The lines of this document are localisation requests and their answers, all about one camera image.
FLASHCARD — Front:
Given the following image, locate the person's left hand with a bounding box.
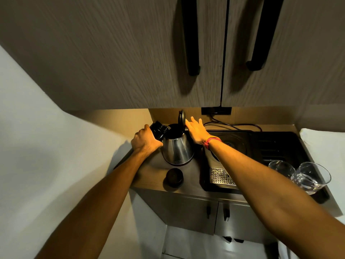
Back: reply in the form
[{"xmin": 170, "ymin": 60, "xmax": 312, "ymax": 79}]
[{"xmin": 131, "ymin": 124, "xmax": 163, "ymax": 157}]

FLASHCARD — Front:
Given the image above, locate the person's right hand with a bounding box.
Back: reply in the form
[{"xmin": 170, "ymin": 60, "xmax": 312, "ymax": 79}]
[{"xmin": 185, "ymin": 117, "xmax": 217, "ymax": 146}]

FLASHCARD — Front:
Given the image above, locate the black bottle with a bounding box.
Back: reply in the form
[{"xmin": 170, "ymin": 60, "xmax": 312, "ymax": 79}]
[{"xmin": 149, "ymin": 121, "xmax": 171, "ymax": 141}]

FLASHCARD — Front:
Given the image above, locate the stainless steel electric kettle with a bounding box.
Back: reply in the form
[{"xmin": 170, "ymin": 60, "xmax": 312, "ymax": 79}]
[{"xmin": 161, "ymin": 110, "xmax": 195, "ymax": 166}]

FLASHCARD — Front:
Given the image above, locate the person's left forearm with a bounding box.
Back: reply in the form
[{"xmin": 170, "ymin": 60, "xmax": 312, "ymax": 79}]
[{"xmin": 35, "ymin": 149, "xmax": 163, "ymax": 259}]

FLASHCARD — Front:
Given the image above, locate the person's right forearm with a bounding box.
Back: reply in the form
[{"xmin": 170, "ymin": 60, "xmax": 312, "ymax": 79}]
[{"xmin": 207, "ymin": 138, "xmax": 345, "ymax": 259}]

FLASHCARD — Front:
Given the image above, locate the red thread wristband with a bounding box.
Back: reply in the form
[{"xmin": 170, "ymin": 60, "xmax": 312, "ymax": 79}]
[{"xmin": 203, "ymin": 135, "xmax": 223, "ymax": 150}]

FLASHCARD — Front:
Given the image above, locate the black coffee machine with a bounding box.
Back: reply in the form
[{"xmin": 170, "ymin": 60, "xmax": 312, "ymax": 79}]
[{"xmin": 201, "ymin": 130, "xmax": 255, "ymax": 192}]

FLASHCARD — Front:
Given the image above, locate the black bottle cap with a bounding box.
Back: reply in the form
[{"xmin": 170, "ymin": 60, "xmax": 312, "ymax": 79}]
[{"xmin": 165, "ymin": 168, "xmax": 184, "ymax": 188}]

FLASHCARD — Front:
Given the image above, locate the perforated metal drip grid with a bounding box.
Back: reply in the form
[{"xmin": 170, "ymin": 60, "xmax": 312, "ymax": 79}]
[{"xmin": 209, "ymin": 167, "xmax": 237, "ymax": 187}]

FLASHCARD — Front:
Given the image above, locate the black tray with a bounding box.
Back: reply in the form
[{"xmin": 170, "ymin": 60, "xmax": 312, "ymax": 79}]
[{"xmin": 251, "ymin": 131, "xmax": 331, "ymax": 200}]

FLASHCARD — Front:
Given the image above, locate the grey lower cabinet door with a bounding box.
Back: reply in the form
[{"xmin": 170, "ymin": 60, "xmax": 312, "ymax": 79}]
[
  {"xmin": 215, "ymin": 201, "xmax": 279, "ymax": 245},
  {"xmin": 134, "ymin": 188, "xmax": 219, "ymax": 235}
]

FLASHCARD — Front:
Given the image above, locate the wood grain upper cabinet door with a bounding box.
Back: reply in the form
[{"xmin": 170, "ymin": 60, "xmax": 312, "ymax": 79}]
[
  {"xmin": 0, "ymin": 0, "xmax": 230, "ymax": 111},
  {"xmin": 220, "ymin": 0, "xmax": 345, "ymax": 108}
]

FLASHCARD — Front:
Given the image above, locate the clear drinking glass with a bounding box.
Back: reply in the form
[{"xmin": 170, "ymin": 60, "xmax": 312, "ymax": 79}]
[
  {"xmin": 291, "ymin": 162, "xmax": 332, "ymax": 196},
  {"xmin": 268, "ymin": 160, "xmax": 296, "ymax": 180}
]

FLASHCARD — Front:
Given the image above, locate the white cloth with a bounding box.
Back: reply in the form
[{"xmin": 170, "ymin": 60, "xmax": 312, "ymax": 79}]
[{"xmin": 299, "ymin": 128, "xmax": 345, "ymax": 188}]

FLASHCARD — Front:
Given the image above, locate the black wall socket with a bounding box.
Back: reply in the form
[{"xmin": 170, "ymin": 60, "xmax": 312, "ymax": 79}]
[{"xmin": 201, "ymin": 107, "xmax": 232, "ymax": 116}]

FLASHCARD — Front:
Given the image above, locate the black power cable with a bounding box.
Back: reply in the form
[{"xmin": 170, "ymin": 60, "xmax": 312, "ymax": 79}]
[{"xmin": 203, "ymin": 115, "xmax": 263, "ymax": 132}]

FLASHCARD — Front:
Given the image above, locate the long black cabinet handle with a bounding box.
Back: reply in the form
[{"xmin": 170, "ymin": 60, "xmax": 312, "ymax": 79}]
[
  {"xmin": 181, "ymin": 0, "xmax": 201, "ymax": 77},
  {"xmin": 246, "ymin": 0, "xmax": 285, "ymax": 71}
]

